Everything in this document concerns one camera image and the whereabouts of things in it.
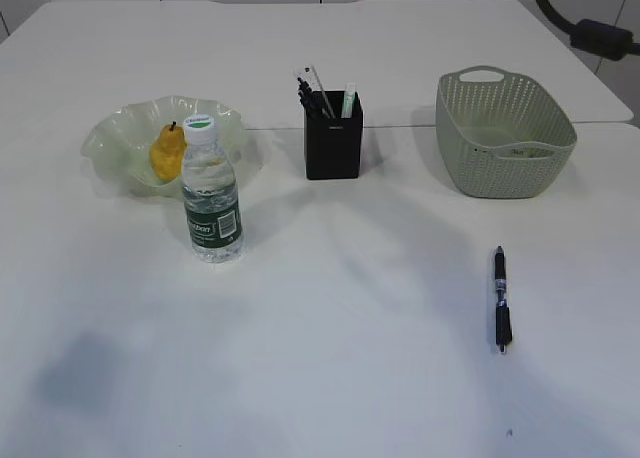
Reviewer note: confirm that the black pen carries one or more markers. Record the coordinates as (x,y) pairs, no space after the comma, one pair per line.
(503,329)
(312,106)
(306,88)

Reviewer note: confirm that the teal utility knife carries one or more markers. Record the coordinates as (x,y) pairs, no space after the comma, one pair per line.
(349,96)

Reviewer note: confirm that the clear water bottle green label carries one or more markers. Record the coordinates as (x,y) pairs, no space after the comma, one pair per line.
(210,193)

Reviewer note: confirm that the clear plastic ruler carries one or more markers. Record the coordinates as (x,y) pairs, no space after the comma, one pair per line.
(309,74)

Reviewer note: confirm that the yellow pear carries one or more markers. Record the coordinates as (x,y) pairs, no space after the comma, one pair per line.
(166,153)

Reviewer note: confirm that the yellow white waste paper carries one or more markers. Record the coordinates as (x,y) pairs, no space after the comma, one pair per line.
(529,152)

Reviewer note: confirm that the black square pen holder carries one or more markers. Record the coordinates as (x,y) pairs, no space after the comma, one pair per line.
(332,147)

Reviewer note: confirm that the green plastic woven basket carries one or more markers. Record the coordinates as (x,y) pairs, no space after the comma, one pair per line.
(481,113)

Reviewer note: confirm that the pale green wavy glass plate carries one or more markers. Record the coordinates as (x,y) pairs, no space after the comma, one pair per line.
(118,146)

